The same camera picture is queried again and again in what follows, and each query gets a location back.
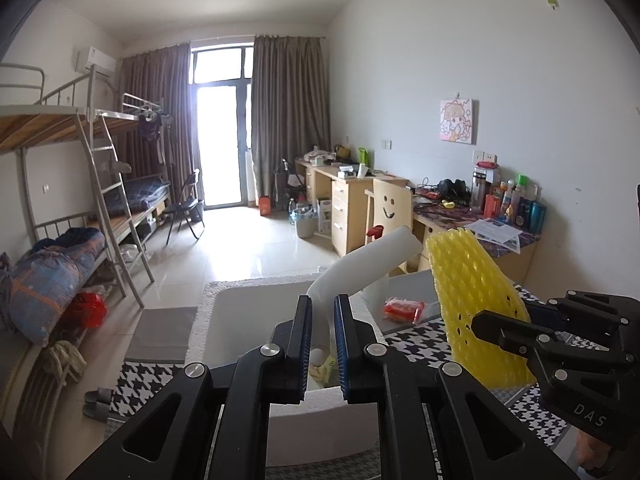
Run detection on black folding chair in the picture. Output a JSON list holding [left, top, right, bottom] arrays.
[[164, 169, 206, 246]]

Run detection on white foam box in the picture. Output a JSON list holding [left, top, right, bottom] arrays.
[[187, 270, 396, 467]]

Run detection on wooden chair with smiley face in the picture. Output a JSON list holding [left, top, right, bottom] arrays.
[[365, 178, 415, 256]]

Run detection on blue bedding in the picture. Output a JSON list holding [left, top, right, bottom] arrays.
[[115, 177, 171, 213]]

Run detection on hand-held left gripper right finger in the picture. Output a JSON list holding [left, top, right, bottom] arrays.
[[334, 294, 581, 480]]

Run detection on white air conditioner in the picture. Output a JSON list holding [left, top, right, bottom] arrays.
[[75, 46, 117, 73]]

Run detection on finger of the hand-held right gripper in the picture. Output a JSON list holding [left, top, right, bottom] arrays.
[[470, 310, 557, 359], [527, 289, 640, 332]]

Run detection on black bag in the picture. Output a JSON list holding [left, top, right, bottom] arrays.
[[274, 160, 306, 206]]

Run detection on houndstooth tablecloth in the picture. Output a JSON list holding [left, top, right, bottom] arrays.
[[107, 275, 640, 480]]

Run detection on row of toiletry bottles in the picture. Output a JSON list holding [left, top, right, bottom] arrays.
[[484, 174, 547, 235]]

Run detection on dark hanging clothes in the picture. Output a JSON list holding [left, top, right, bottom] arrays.
[[139, 112, 166, 163]]

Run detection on metal bunk bed with ladder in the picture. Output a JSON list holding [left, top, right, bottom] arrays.
[[0, 62, 157, 353]]

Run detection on glass balcony door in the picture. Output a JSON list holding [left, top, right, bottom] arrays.
[[190, 46, 256, 208]]

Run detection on green snack packet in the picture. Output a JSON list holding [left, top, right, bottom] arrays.
[[310, 347, 342, 389]]

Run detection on white foam tube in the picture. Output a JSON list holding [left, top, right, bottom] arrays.
[[306, 226, 423, 321]]

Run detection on beige cloth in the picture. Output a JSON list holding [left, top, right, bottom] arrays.
[[40, 340, 86, 386]]

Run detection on clear water bottle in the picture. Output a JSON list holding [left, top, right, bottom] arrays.
[[470, 170, 488, 213]]

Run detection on brown curtain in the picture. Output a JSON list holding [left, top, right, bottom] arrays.
[[120, 42, 198, 211], [250, 34, 332, 201]]

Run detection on grey bucket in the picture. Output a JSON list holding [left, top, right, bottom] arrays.
[[295, 207, 318, 238]]

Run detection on wooden desk with drawers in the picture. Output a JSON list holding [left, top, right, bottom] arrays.
[[295, 157, 408, 256]]

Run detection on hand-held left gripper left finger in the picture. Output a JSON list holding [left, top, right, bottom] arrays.
[[67, 294, 313, 480]]

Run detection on pink cartoon wall picture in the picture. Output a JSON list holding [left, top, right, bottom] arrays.
[[439, 99, 479, 145]]

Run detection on yellow foam fruit net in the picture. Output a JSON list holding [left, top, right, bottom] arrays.
[[425, 227, 537, 390]]

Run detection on red snack packet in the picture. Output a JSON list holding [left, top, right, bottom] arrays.
[[384, 297, 426, 323]]

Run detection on black headphones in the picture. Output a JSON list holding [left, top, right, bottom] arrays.
[[437, 178, 471, 203]]

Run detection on red plastic bag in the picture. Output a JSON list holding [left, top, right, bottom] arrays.
[[75, 291, 108, 328]]

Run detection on person's right hand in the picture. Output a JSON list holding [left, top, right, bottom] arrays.
[[575, 430, 617, 477]]

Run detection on printed paper sheets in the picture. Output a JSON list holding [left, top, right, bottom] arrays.
[[467, 217, 523, 256]]

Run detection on wooden desk with patterned cover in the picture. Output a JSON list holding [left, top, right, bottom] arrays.
[[410, 195, 543, 286]]

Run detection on blue rolled quilt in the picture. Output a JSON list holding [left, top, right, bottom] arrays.
[[7, 227, 106, 346]]

